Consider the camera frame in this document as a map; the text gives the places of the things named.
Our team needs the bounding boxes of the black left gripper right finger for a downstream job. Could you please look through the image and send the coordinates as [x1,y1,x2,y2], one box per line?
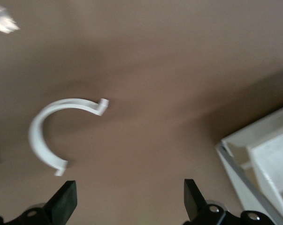
[183,179,227,225]

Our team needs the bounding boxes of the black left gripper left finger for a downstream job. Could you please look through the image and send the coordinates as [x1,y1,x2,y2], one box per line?
[19,180,77,225]

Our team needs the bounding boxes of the white drawer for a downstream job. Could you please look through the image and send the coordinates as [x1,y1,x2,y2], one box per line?
[214,100,283,225]

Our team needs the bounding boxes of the white drawer cabinet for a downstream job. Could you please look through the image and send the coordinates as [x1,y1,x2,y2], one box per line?
[246,130,283,225]

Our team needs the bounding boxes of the white semicircular plastic clamp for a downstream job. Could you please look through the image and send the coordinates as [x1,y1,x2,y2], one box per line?
[28,98,109,177]

